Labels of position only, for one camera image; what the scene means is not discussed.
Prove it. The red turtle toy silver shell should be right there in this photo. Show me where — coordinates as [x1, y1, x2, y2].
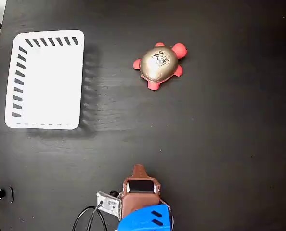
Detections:
[133, 42, 189, 91]

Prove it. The silver wrist camera board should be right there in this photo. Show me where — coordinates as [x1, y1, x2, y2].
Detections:
[96, 190, 123, 221]

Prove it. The black table clamp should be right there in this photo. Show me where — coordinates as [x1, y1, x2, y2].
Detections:
[0, 186, 14, 212]

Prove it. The white plastic basket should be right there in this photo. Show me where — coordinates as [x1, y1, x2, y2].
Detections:
[4, 29, 85, 130]

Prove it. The black cable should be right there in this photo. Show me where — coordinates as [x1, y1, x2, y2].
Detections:
[85, 202, 109, 231]
[72, 205, 97, 231]

